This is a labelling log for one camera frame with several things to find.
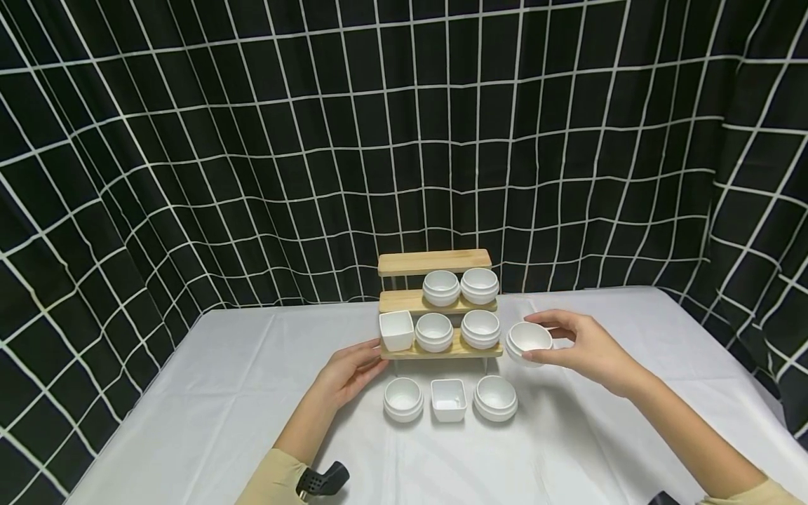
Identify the person's left hand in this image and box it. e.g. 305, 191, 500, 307
313, 340, 391, 412

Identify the person's right hand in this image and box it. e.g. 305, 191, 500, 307
522, 310, 652, 400

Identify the round white ceramic bowl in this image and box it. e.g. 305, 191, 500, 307
473, 375, 519, 423
422, 270, 462, 308
460, 267, 501, 306
505, 321, 555, 368
415, 313, 455, 354
461, 309, 502, 350
383, 377, 424, 424

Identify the person's right forearm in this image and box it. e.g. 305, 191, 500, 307
626, 366, 807, 505

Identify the person's left forearm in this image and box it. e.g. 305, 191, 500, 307
234, 390, 342, 505

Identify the square white ceramic bowl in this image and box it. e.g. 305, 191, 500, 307
379, 310, 416, 353
430, 379, 468, 424

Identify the three-tier wooden shelf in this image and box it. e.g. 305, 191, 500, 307
377, 249, 505, 377

